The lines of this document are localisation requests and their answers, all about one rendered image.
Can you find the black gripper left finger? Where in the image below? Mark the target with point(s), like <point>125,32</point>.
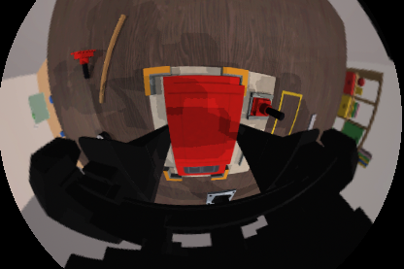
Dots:
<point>140,161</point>

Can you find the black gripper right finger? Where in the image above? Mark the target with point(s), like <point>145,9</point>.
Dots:
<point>268,155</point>

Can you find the tan wooden stick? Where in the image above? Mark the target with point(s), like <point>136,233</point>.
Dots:
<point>107,58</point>

